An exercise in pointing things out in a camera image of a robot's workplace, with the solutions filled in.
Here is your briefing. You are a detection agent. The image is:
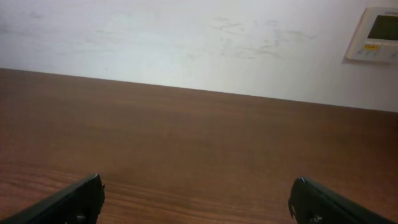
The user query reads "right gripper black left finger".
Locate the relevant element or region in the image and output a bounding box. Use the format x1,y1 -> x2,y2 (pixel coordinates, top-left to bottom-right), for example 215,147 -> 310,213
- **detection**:
1,174 -> 105,224

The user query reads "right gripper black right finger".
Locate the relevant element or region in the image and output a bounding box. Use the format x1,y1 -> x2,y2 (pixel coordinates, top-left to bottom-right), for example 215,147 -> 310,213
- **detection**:
288,176 -> 395,224

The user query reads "beige wall control panel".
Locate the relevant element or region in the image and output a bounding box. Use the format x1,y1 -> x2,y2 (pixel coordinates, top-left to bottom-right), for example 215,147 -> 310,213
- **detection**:
345,7 -> 397,63

